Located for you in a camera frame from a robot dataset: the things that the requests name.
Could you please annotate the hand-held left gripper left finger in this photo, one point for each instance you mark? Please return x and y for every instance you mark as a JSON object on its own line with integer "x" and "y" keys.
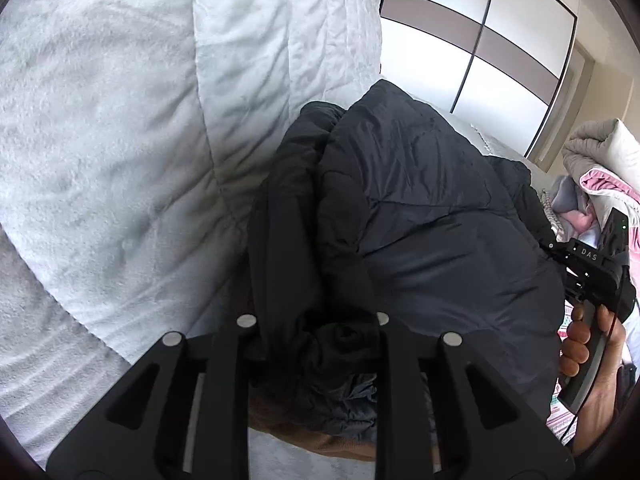
{"x": 232, "y": 360}

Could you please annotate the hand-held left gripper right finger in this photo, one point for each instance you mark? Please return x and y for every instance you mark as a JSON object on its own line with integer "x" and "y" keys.
{"x": 400, "y": 360}

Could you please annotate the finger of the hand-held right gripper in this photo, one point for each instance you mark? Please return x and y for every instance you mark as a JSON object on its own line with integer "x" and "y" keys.
{"x": 554, "y": 251}

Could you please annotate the black quilted puffer jacket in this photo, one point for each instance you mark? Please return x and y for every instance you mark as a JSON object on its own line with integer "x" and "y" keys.
{"x": 410, "y": 220}

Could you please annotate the person's right forearm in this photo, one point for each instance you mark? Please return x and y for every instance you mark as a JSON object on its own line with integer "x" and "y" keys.
{"x": 597, "y": 420}

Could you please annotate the person's right hand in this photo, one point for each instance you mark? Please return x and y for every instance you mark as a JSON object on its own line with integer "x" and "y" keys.
{"x": 582, "y": 345}

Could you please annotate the light blue folded garment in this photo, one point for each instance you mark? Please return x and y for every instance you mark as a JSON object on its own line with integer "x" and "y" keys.
{"x": 567, "y": 195}

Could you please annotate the pink and grey garment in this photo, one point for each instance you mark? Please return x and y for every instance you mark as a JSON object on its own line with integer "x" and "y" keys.
{"x": 607, "y": 185}

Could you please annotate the brown folded fleece garment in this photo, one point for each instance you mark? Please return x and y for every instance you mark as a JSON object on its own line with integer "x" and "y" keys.
{"x": 320, "y": 442}

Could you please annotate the white pillow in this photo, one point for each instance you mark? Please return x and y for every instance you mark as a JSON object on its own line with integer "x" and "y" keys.
{"x": 627, "y": 152}

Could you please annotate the white sliding door wardrobe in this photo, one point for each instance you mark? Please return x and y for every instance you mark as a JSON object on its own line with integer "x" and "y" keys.
{"x": 500, "y": 45}

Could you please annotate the white quilted bedspread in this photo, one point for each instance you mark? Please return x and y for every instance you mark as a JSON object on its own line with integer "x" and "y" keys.
{"x": 125, "y": 135}

